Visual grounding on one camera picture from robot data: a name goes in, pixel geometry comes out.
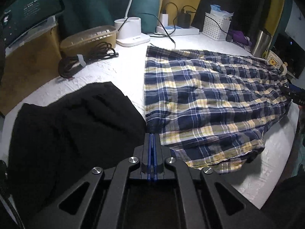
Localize blue yellow plaid pants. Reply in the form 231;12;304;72
144;46;291;174

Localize blue plastic bag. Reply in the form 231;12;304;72
210;5;234;19

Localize bundled black cable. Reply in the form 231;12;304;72
58;41;120;80

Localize tan lidded plastic box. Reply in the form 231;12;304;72
60;25;117;57

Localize black lamp cable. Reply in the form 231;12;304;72
140;2;199;51

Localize white desk lamp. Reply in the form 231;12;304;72
114;0;150;47

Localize purple cloth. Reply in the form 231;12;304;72
228;30;252;46

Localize cream bear cartoon mug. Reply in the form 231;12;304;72
266;51;287;75

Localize black garment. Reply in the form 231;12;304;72
8;82;146;221

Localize black power adapter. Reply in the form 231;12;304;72
177;12;191;28

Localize white slatted storage basket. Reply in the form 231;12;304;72
202;13;231;41

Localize white phone charger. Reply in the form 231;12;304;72
159;14;169;27

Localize white textured table cover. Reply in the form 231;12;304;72
1;34;299;208

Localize teal curtain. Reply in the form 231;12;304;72
58;0;160;39

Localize white power strip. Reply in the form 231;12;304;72
156;26;200;36

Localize stainless steel tumbler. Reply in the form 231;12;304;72
251;28;272;58

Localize brown cardboard box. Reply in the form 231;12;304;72
1;26;61;115

